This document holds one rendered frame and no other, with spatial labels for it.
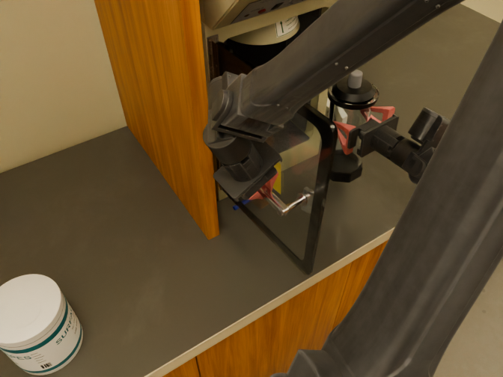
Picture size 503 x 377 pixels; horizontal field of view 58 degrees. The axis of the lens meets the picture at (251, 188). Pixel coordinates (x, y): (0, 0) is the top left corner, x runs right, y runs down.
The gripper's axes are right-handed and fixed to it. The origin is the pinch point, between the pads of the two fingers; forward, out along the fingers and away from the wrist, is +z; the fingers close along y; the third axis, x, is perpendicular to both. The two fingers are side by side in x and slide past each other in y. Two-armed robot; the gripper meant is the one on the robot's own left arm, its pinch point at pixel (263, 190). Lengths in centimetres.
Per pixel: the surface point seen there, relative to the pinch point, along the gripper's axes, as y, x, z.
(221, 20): -12.9, -16.3, -20.7
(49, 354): 47.4, -4.5, -0.4
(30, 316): 43.6, -8.2, -7.3
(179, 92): -0.6, -18.5, -13.3
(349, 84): -29.5, -10.8, 9.1
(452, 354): -19, 30, 140
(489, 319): -42, 30, 151
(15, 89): 26, -67, -5
